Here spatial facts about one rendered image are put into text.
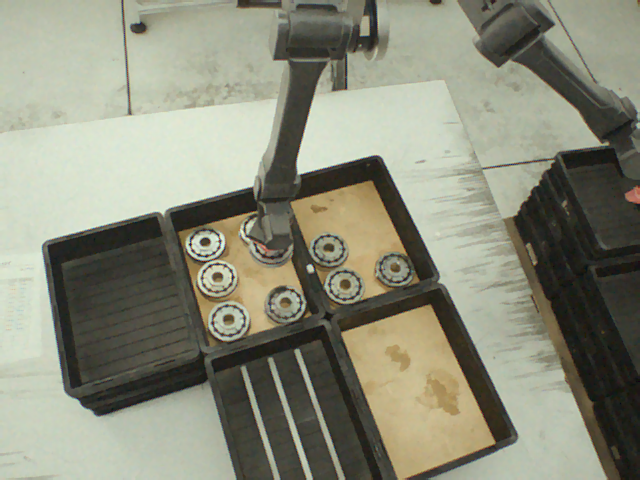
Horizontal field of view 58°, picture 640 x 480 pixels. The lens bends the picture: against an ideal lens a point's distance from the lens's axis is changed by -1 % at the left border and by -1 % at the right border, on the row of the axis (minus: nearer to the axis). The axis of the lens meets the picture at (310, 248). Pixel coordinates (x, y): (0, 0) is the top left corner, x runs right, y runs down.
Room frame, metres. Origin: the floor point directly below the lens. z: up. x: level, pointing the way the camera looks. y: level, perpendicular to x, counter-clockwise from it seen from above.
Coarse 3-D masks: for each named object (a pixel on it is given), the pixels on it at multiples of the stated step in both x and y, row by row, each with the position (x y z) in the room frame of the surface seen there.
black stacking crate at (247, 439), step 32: (256, 352) 0.41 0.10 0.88; (288, 352) 0.44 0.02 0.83; (320, 352) 0.45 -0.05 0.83; (224, 384) 0.34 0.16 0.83; (256, 384) 0.35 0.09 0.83; (288, 384) 0.36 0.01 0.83; (320, 384) 0.37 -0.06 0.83; (352, 416) 0.30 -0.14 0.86; (256, 448) 0.21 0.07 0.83; (288, 448) 0.21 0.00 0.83; (320, 448) 0.22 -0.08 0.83; (352, 448) 0.23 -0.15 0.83
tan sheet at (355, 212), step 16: (336, 192) 0.91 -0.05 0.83; (352, 192) 0.92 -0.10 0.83; (368, 192) 0.93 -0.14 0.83; (304, 208) 0.85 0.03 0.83; (320, 208) 0.85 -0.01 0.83; (336, 208) 0.86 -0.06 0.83; (352, 208) 0.87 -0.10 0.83; (368, 208) 0.87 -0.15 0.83; (384, 208) 0.88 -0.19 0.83; (304, 224) 0.80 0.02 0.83; (320, 224) 0.80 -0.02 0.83; (336, 224) 0.81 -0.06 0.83; (352, 224) 0.81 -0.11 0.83; (368, 224) 0.82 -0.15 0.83; (384, 224) 0.83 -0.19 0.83; (304, 240) 0.75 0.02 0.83; (352, 240) 0.77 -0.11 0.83; (368, 240) 0.77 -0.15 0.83; (384, 240) 0.78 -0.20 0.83; (352, 256) 0.72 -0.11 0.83; (368, 256) 0.72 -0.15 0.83; (320, 272) 0.66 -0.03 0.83; (368, 272) 0.68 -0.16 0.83; (368, 288) 0.63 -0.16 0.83
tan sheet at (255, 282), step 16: (208, 224) 0.76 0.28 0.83; (224, 224) 0.77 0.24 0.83; (240, 224) 0.77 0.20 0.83; (240, 240) 0.72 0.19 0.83; (224, 256) 0.67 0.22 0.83; (240, 256) 0.68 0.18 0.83; (192, 272) 0.62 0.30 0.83; (240, 272) 0.63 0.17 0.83; (256, 272) 0.64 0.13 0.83; (272, 272) 0.64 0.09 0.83; (288, 272) 0.65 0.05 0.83; (240, 288) 0.59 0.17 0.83; (256, 288) 0.59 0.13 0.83; (272, 288) 0.60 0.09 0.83; (208, 304) 0.53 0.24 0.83; (256, 304) 0.55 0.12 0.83; (288, 304) 0.56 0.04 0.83; (256, 320) 0.51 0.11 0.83; (208, 336) 0.45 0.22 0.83
